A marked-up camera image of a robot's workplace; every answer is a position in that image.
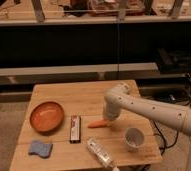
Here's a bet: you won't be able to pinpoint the orange chili pepper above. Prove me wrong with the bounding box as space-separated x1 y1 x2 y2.
88 120 108 128

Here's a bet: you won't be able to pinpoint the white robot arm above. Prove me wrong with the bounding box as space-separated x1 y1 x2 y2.
103 82 191 171

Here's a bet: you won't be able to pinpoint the white paper cup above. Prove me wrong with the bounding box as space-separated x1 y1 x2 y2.
124 127 145 151

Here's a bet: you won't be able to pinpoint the white plastic bottle lying down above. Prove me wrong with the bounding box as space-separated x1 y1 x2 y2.
86 138 120 171

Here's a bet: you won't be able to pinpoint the orange round bowl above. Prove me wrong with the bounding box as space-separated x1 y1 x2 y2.
29 101 64 133

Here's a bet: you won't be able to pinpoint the blue sponge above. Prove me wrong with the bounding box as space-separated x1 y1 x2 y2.
28 140 53 158

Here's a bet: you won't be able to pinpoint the wooden shelf with clutter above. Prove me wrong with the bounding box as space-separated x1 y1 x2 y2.
0 0 191 26

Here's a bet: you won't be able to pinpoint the black cables on floor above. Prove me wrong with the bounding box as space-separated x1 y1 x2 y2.
148 74 191 158

